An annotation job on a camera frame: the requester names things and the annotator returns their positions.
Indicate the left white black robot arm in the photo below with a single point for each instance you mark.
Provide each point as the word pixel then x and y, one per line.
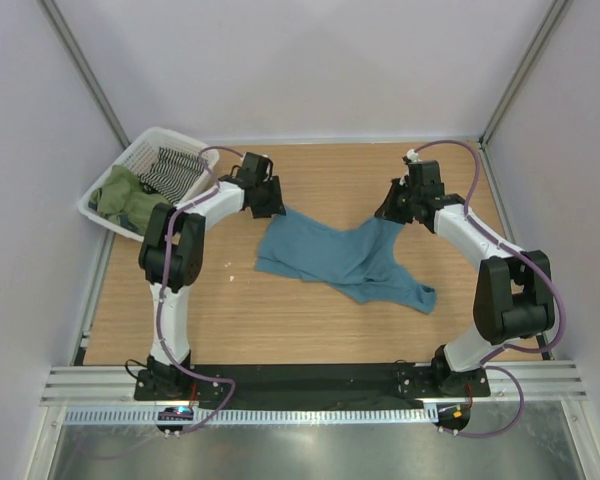
pixel 171 257

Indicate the black white striped tank top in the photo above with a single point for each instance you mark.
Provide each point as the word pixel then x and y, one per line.
pixel 172 175

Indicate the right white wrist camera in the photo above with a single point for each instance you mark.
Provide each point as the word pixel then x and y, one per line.
pixel 411 156

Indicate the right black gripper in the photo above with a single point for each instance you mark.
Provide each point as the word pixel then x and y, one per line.
pixel 388 210

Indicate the left aluminium frame post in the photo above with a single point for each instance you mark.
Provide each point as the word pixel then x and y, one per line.
pixel 70 44

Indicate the aluminium front rail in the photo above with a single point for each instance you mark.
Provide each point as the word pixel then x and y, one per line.
pixel 543 380

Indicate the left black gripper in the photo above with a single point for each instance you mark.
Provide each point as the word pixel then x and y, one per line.
pixel 276 205

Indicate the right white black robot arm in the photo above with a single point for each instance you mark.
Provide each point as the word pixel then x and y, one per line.
pixel 512 299

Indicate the aluminium frame post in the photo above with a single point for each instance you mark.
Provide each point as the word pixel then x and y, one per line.
pixel 548 25
pixel 70 44

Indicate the right aluminium frame post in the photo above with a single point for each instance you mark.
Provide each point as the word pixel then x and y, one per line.
pixel 548 25

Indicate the white plastic laundry basket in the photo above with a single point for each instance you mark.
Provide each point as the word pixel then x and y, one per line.
pixel 141 155

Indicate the white slotted cable duct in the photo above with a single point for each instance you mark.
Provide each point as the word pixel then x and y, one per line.
pixel 179 416

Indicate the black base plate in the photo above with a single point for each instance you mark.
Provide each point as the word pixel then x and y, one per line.
pixel 311 387

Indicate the green tank top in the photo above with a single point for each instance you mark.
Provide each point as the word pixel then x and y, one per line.
pixel 123 201

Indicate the blue tank top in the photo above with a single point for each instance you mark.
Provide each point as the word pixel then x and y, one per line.
pixel 358 262

